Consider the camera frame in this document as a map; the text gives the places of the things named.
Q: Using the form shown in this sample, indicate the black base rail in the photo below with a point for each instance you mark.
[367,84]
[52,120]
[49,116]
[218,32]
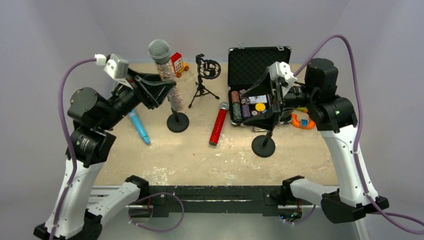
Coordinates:
[267,200]

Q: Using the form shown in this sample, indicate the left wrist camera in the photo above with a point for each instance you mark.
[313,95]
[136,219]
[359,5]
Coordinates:
[115,66]

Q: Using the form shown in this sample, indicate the black poker chip case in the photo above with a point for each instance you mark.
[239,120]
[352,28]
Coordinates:
[245,67]

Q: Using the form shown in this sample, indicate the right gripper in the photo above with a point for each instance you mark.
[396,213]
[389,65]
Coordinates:
[276,101]

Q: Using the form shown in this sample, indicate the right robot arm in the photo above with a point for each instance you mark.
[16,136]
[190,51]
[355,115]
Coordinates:
[335,118]

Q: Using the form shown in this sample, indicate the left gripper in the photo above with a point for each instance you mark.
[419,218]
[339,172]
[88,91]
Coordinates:
[138,91]

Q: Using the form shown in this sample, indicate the clip microphone stand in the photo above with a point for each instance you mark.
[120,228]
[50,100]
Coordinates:
[177,122]
[263,145]

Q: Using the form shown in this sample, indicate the white card deck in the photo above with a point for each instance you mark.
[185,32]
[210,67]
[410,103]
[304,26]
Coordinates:
[258,99]

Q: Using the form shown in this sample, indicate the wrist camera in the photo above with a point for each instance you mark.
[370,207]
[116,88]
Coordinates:
[280,73]
[115,66]

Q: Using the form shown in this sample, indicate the red yellow toy block car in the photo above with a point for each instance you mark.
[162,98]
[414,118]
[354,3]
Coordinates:
[178,64]

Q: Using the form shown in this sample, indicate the red glitter microphone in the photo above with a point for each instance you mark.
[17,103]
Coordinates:
[218,124]

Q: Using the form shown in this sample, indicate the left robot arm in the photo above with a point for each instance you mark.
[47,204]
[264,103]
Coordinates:
[93,119]

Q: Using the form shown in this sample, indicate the tripod shock mount stand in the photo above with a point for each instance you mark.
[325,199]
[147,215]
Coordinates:
[207,69]

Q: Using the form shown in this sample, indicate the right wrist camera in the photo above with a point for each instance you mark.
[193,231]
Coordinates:
[280,73]

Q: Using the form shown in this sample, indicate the yellow poker chip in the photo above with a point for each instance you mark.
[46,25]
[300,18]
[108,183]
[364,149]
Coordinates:
[260,107]

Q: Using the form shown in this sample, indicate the silver glitter microphone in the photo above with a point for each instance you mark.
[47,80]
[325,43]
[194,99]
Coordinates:
[159,51]

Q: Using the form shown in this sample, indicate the blue toy microphone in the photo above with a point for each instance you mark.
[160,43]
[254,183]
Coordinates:
[133,116]

